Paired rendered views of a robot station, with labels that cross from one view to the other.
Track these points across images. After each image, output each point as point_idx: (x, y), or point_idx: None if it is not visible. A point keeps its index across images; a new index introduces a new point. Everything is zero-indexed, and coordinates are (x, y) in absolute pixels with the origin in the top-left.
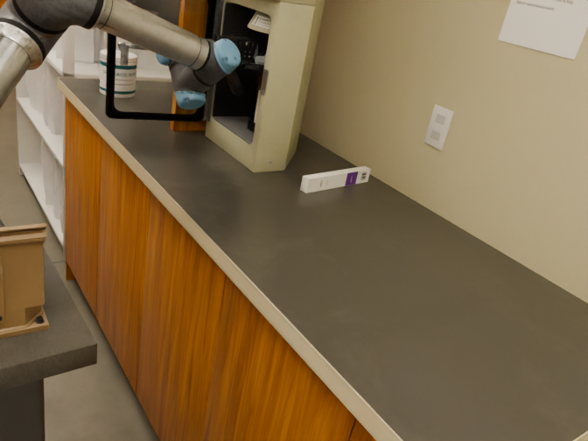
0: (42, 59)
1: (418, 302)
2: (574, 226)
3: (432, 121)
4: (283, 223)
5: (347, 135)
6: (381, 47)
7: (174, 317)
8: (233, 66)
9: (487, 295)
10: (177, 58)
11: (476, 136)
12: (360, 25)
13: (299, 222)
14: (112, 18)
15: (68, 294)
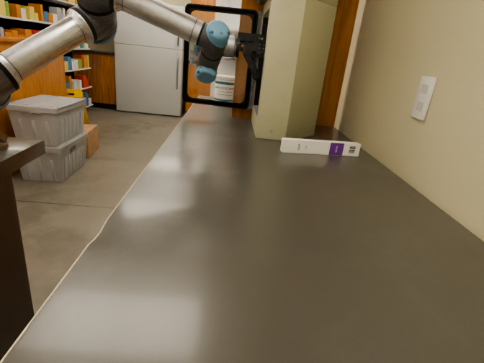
0: (91, 33)
1: (274, 231)
2: None
3: (418, 92)
4: (228, 161)
5: (364, 124)
6: (391, 39)
7: None
8: (218, 39)
9: (382, 250)
10: (177, 33)
11: (454, 96)
12: (379, 28)
13: (245, 163)
14: (125, 0)
15: (5, 158)
